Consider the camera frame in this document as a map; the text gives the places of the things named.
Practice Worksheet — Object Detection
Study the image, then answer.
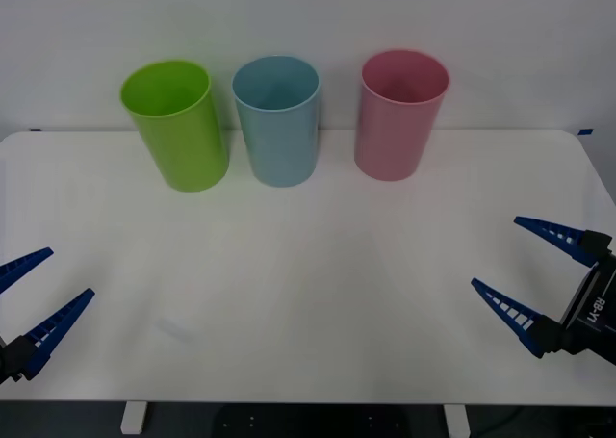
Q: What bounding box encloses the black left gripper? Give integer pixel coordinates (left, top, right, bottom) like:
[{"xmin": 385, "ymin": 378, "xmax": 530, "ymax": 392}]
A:
[{"xmin": 0, "ymin": 246, "xmax": 96, "ymax": 386}]

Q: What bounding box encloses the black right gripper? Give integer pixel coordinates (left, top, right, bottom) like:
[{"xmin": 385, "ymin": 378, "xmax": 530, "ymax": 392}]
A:
[{"xmin": 470, "ymin": 216, "xmax": 616, "ymax": 367}]

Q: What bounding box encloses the white table leg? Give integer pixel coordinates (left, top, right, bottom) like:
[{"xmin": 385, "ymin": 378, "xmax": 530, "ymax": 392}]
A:
[
  {"xmin": 119, "ymin": 401, "xmax": 147, "ymax": 434},
  {"xmin": 443, "ymin": 403, "xmax": 471, "ymax": 438}
]

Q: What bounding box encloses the pink plastic bin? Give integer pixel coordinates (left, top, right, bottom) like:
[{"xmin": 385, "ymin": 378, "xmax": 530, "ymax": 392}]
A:
[{"xmin": 353, "ymin": 48, "xmax": 451, "ymax": 183}]

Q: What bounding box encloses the green plastic bin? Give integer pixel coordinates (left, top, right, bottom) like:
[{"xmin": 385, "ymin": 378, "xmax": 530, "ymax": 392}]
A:
[{"xmin": 118, "ymin": 59, "xmax": 230, "ymax": 193}]

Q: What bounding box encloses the pale blue plastic bin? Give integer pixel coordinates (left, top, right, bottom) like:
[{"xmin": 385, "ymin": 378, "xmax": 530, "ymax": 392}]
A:
[{"xmin": 231, "ymin": 55, "xmax": 321, "ymax": 189}]

